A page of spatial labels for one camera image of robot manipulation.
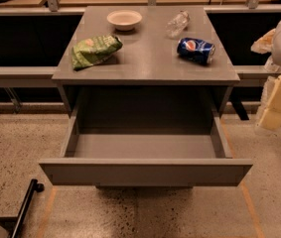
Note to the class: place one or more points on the grey cabinet desk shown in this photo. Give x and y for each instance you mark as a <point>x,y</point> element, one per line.
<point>148,56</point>

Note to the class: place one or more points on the grey top drawer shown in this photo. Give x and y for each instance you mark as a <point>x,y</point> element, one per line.
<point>173,147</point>

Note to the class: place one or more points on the green chip bag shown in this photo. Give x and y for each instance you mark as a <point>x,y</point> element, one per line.
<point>94,50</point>

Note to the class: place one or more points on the white bowl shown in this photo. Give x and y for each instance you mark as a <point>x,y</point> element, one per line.
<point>124,20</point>

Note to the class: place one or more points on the blue pepsi can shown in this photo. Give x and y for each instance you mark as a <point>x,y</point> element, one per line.
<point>196,50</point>

